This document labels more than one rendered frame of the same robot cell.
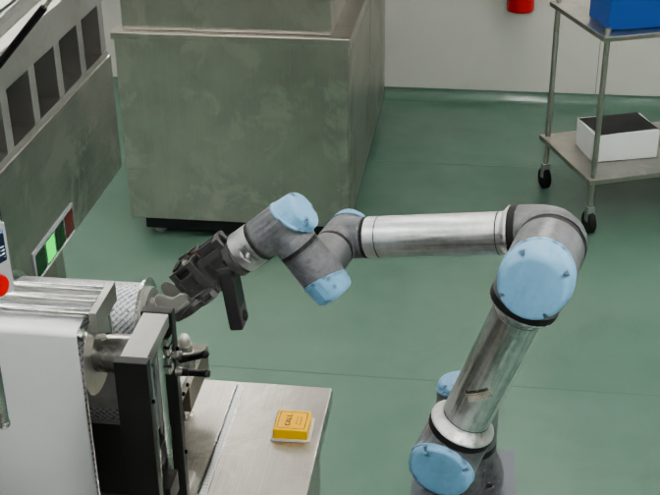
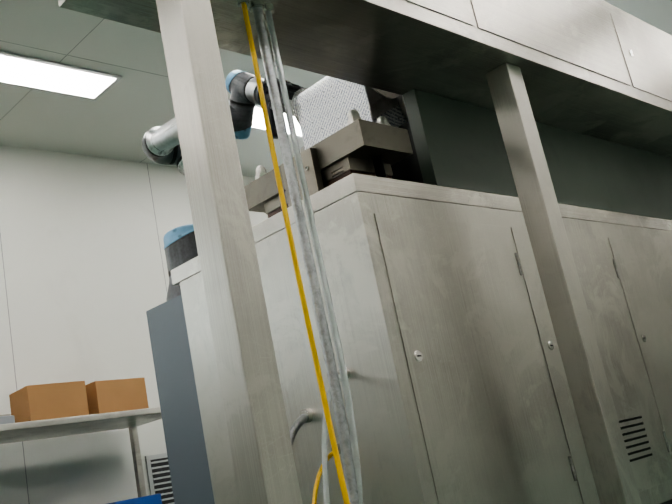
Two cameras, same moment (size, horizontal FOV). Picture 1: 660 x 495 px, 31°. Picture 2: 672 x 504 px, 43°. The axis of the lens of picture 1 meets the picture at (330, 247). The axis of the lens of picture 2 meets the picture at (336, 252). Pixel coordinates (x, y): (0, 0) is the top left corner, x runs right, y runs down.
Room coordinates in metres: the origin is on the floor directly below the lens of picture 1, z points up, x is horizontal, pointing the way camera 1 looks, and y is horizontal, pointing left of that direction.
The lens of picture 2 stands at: (3.60, 1.53, 0.34)
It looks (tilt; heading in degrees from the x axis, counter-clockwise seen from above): 14 degrees up; 215
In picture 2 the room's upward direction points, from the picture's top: 12 degrees counter-clockwise
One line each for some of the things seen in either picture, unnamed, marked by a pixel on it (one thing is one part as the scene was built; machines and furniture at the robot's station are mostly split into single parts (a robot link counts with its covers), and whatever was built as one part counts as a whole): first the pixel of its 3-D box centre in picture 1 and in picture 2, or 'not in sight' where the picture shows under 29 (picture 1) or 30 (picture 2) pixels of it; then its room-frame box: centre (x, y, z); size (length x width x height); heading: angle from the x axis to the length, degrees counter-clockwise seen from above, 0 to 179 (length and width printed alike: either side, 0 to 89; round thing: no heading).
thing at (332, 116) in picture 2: not in sight; (337, 134); (1.94, 0.45, 1.13); 0.23 x 0.01 x 0.18; 82
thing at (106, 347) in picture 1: (116, 353); not in sight; (1.61, 0.35, 1.33); 0.06 x 0.06 x 0.06; 82
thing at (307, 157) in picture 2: not in sight; (301, 179); (2.16, 0.47, 0.96); 0.10 x 0.03 x 0.11; 82
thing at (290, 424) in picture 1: (293, 424); not in sight; (1.99, 0.08, 0.91); 0.07 x 0.07 x 0.02; 82
